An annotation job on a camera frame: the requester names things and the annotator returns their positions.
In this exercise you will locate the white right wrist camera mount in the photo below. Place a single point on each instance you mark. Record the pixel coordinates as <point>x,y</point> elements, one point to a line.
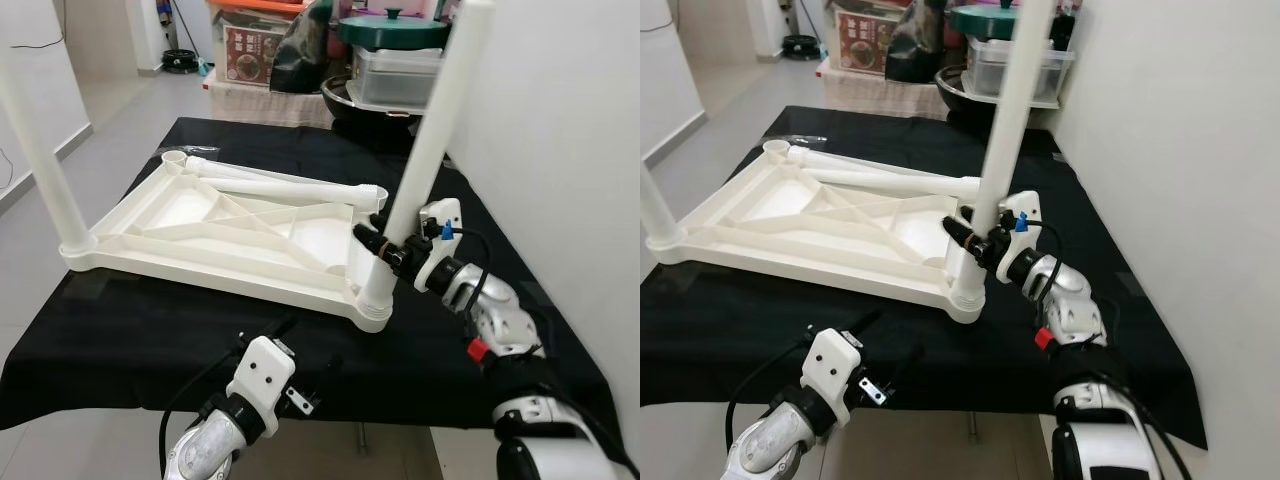
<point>440,225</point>
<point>1022,210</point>

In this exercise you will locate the beige textured cloth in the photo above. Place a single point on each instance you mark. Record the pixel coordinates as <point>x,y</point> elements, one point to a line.
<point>880,95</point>
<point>260,105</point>

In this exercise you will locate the metal folding table leg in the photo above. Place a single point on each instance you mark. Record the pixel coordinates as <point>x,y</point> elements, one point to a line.
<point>972,425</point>
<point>362,435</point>

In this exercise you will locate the clear tape strip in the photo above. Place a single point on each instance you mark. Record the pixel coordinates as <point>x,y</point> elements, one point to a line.
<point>805,138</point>

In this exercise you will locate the black plastic bag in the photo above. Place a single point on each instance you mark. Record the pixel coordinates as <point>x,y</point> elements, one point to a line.
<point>915,40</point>
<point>300,50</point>

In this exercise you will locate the black round pan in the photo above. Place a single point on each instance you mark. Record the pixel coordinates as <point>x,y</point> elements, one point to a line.
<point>345,105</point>
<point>960,95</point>

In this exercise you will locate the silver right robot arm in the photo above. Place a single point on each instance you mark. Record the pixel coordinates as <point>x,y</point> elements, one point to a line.
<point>1080,320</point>
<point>500,320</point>

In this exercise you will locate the black round floor device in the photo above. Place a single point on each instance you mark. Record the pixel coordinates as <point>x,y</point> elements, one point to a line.
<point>800,45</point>
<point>180,62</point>

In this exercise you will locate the red printed cardboard box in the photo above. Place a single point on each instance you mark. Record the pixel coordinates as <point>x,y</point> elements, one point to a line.
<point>250,55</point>
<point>860,45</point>

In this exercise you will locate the clear plastic storage box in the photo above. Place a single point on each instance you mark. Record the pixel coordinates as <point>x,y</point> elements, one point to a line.
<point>1000,65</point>
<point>395,75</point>

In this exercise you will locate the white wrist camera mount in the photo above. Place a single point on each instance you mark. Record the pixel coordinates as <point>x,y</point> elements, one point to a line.
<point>262,375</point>
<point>1022,210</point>
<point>440,225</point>
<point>830,368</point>

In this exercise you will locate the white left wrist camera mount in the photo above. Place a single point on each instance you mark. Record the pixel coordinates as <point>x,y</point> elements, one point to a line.
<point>262,375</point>
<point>830,368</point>

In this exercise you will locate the black tablecloth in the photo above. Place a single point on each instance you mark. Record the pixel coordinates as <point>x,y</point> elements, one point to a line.
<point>750,340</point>
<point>150,340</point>

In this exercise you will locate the orange plastic lid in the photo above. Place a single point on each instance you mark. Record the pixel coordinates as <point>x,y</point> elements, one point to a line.
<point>255,5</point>

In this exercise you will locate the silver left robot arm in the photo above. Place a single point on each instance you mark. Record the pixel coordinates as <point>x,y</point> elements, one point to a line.
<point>205,445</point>
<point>765,445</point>

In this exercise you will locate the green lidded pot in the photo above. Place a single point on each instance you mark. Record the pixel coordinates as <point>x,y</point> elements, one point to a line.
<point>985,20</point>
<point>390,30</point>

